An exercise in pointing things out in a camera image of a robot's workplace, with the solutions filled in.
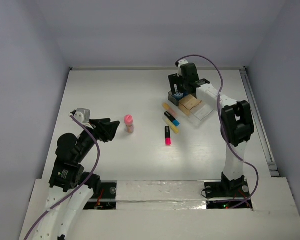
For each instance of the black blue highlighter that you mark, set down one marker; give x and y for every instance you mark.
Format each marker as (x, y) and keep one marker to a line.
(172, 118)

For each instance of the orange transparent container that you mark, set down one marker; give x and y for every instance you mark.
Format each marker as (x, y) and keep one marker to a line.
(190, 105)

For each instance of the black pink highlighter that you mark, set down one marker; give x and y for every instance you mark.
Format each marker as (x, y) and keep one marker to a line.
(167, 133)

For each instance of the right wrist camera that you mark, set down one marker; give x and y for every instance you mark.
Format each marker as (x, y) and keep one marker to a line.
(179, 64)

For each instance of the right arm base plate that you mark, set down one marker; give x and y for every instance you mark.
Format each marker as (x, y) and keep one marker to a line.
(218, 199)

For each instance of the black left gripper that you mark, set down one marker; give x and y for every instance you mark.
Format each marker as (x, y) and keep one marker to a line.
(100, 130)

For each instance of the pink capped bottle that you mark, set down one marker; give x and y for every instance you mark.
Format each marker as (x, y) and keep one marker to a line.
(129, 123)

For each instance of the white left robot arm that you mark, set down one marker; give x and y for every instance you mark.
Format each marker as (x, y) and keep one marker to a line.
(70, 186)

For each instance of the dark grey transparent container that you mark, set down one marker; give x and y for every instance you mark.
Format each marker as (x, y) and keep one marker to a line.
(173, 100)

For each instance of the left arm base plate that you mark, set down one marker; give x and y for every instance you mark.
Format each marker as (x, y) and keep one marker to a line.
(105, 199)

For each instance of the blue paint jar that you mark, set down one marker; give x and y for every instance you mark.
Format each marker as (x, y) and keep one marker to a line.
(178, 96)

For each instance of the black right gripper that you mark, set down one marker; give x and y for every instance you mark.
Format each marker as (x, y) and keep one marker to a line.
(174, 79)

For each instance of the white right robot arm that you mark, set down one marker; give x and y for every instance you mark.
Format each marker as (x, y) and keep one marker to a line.
(236, 126)

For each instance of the clear transparent container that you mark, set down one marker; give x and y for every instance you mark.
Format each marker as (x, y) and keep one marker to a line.
(199, 113)

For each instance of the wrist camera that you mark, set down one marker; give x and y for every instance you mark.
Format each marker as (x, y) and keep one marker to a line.
(179, 64)
(82, 115)

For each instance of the orange yellow highlighter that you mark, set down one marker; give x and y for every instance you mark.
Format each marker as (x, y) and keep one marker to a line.
(169, 110)

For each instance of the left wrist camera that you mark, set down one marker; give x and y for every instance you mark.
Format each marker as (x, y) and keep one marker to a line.
(82, 115)

